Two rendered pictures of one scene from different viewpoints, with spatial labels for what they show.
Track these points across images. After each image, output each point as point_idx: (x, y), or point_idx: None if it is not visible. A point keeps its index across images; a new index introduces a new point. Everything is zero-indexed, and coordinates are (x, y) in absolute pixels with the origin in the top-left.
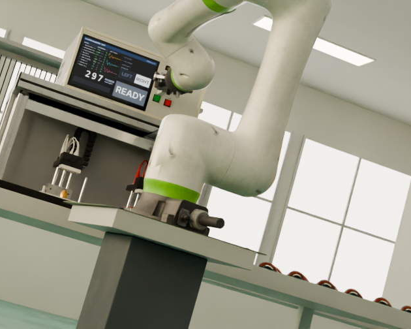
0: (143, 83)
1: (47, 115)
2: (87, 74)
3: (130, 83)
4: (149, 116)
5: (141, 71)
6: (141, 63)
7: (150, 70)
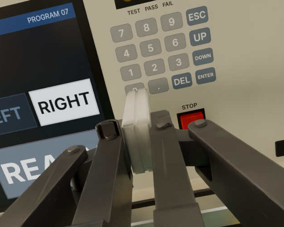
0: (73, 108)
1: None
2: None
3: (34, 135)
4: (152, 220)
5: (37, 73)
6: (16, 44)
7: (64, 47)
